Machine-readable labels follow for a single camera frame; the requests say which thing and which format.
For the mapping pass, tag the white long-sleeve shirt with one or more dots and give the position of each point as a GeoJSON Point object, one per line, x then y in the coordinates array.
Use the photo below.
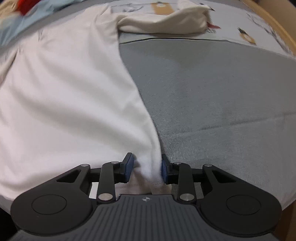
{"type": "Point", "coordinates": [68, 99]}

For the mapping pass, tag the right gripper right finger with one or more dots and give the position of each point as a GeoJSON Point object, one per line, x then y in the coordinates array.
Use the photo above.
{"type": "Point", "coordinates": [227, 203]}

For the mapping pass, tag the red folded blanket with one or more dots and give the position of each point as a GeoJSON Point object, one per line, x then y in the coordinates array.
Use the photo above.
{"type": "Point", "coordinates": [24, 6]}

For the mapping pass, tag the wooden bed frame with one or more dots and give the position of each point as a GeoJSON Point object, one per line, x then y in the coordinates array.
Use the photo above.
{"type": "Point", "coordinates": [280, 15]}

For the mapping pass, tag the grey printed bed sheet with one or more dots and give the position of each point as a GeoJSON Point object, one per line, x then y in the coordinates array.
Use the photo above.
{"type": "Point", "coordinates": [214, 102]}

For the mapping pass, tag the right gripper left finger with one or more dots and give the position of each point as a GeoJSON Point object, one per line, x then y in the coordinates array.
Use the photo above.
{"type": "Point", "coordinates": [68, 200]}

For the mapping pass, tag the light blue duvet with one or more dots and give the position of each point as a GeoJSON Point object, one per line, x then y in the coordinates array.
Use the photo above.
{"type": "Point", "coordinates": [11, 26]}

